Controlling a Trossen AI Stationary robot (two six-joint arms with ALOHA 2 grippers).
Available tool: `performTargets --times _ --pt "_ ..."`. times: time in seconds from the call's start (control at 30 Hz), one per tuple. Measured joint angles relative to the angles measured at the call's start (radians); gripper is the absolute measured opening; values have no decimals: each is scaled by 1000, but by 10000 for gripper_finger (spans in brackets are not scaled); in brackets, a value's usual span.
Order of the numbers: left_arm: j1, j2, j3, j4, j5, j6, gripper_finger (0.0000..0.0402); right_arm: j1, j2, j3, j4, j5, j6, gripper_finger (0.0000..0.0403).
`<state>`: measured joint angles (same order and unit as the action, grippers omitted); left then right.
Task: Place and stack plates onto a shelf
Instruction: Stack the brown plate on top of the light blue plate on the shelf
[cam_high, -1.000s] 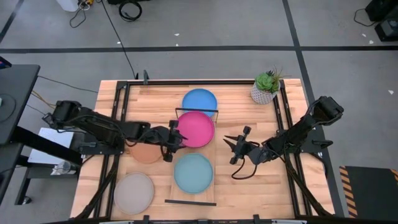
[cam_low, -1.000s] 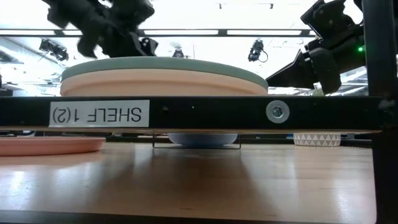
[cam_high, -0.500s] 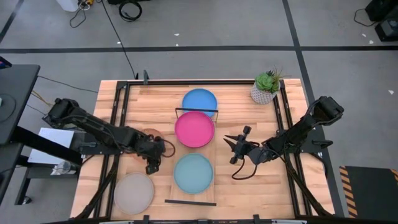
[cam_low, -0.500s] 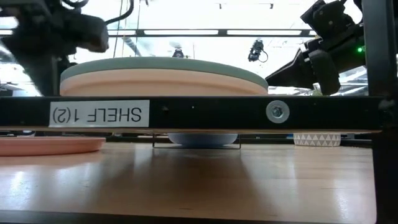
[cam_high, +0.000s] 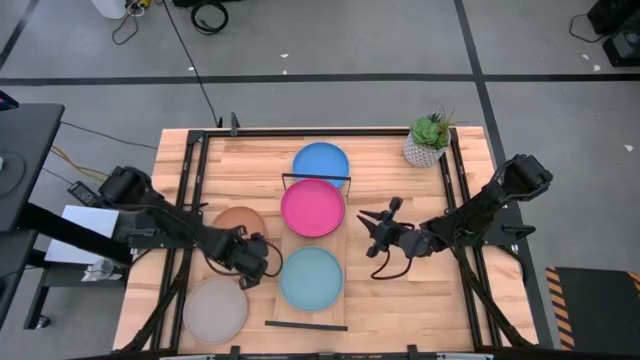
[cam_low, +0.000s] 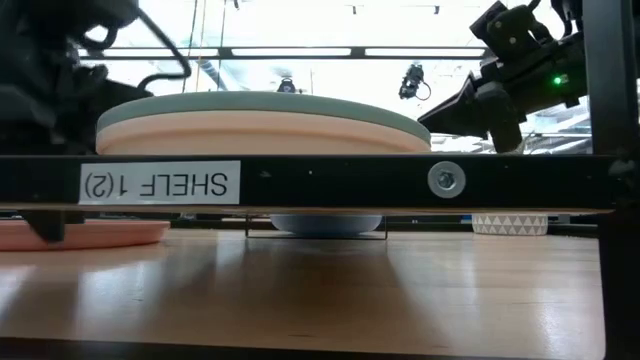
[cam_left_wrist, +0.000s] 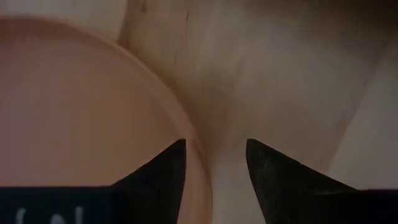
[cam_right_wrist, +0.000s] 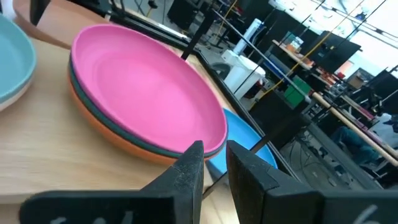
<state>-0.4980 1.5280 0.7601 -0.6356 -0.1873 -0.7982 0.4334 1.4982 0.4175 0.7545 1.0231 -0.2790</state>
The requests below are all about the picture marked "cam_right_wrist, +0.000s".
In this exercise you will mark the small black box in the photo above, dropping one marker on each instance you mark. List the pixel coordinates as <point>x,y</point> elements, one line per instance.
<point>183,12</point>

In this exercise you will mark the light blue plate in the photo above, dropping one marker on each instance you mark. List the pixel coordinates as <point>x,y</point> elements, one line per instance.
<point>12,59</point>

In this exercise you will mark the green bin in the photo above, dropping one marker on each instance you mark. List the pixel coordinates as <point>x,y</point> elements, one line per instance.
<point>297,91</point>

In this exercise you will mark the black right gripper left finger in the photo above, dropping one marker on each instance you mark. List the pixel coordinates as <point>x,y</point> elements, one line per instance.
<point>174,202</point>

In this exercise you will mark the pink plate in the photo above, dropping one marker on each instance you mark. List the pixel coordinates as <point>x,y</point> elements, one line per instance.
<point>149,87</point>

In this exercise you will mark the dark green plate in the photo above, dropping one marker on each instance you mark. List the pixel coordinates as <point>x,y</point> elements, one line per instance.
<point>124,135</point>

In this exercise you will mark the white trash bin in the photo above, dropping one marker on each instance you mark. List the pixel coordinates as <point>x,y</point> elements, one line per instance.
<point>242,71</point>

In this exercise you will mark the seated person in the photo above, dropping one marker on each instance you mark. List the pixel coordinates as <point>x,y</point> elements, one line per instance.
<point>382,133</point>

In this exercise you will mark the yellow pole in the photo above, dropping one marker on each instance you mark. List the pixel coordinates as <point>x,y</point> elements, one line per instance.
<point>311,51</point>

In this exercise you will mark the black shelf rail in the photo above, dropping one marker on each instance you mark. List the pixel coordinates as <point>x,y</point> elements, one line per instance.
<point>46,149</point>

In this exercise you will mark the black computer case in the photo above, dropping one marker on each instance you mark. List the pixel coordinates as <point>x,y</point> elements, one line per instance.
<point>273,118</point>

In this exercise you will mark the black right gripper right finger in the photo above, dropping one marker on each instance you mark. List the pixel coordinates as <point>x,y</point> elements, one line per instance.
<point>264,199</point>

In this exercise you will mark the black monitor on stand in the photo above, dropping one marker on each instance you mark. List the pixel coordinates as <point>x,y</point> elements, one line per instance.
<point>332,51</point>

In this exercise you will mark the cream plate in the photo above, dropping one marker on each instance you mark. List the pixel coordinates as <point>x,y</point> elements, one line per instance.
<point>12,101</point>

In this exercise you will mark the white tower appliance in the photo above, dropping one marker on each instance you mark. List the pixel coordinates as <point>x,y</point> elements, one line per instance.
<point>248,34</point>

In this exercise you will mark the orange plate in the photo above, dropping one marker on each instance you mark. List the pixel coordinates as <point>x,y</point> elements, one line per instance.
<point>102,132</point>

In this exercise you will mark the long wooden table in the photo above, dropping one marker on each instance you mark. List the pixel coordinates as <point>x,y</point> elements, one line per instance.
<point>351,124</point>

